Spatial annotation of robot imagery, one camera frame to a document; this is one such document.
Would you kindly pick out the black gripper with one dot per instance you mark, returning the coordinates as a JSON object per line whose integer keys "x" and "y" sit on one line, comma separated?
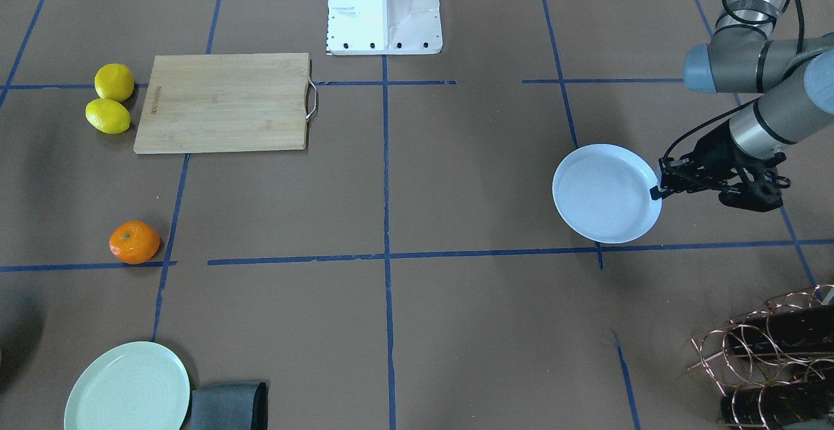
{"x": 715, "y": 149}

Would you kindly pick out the light blue plate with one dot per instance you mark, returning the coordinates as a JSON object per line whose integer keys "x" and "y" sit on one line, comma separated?
{"x": 602, "y": 192}

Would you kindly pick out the orange mandarin fruit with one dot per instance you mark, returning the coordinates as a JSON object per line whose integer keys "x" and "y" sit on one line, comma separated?
{"x": 134, "y": 242}

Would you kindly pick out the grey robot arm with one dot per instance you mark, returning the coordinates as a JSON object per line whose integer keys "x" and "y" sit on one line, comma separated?
{"x": 758, "y": 46}

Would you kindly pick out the pale green plate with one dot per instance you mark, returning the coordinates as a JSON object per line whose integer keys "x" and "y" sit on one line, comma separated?
{"x": 137, "y": 385}

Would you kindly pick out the wooden cutting board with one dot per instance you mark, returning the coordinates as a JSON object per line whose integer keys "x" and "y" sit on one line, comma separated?
{"x": 212, "y": 103}

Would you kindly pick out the dark grey folded cloth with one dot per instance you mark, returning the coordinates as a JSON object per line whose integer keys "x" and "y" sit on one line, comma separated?
{"x": 230, "y": 405}

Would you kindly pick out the upper yellow lemon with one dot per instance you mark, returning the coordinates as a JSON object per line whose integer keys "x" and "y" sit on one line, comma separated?
{"x": 114, "y": 81}

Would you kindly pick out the yellow lemon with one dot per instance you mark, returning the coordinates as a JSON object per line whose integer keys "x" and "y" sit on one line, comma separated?
{"x": 114, "y": 81}
{"x": 108, "y": 116}

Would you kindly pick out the lower yellow lemon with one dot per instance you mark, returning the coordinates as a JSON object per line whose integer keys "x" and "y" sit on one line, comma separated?
{"x": 108, "y": 116}

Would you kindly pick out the copper wire basket rack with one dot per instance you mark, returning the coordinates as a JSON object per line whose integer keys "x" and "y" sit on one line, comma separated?
{"x": 773, "y": 366}

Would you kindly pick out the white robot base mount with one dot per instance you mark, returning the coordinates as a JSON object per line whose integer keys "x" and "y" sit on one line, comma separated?
{"x": 383, "y": 27}

